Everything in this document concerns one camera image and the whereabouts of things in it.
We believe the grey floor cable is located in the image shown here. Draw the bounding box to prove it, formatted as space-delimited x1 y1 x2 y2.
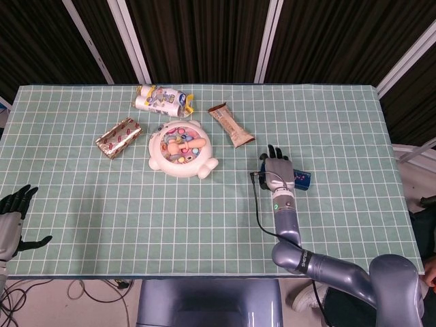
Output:
67 279 132 305

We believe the white blue box corner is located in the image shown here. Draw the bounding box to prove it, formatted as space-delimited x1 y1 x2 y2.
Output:
0 95 13 119

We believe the white animal-shaped toy game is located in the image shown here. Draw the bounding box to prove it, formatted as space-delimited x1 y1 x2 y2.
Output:
147 119 219 181

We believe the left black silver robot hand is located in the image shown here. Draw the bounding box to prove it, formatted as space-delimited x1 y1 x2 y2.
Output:
0 185 53 264

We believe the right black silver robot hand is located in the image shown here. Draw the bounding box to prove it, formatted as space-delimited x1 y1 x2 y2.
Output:
259 144 296 191

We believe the white sneaker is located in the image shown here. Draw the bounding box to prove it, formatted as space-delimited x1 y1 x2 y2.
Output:
291 283 330 313

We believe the black right hand cable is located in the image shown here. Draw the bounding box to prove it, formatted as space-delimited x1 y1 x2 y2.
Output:
249 171 332 327

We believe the pink toy hammer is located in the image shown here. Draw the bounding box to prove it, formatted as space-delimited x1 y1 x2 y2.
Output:
167 138 208 156

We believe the green white checked tablecloth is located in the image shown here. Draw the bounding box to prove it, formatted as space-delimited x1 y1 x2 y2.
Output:
0 84 426 279

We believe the gold foil snack pack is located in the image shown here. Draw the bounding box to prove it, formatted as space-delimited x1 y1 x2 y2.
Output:
95 117 144 160

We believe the bystander's bare hand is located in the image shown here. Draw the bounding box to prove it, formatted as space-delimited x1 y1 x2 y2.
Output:
423 256 436 287

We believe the black floor cable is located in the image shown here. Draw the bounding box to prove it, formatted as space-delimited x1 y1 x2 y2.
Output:
0 279 54 327

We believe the dark trouser leg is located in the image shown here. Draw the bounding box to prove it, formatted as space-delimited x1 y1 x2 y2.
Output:
407 209 436 260
322 286 378 327

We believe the blue glasses case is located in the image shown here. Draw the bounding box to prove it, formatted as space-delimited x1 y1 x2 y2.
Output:
259 162 312 191

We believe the brown snack bar wrapper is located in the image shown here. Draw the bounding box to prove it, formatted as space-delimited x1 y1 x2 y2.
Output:
208 104 256 149

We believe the white aluminium frame post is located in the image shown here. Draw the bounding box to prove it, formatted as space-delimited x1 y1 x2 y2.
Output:
61 0 115 84
106 0 153 85
376 29 436 99
253 0 284 84

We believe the white low frame bar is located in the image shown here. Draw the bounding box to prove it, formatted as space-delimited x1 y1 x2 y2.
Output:
391 142 436 165

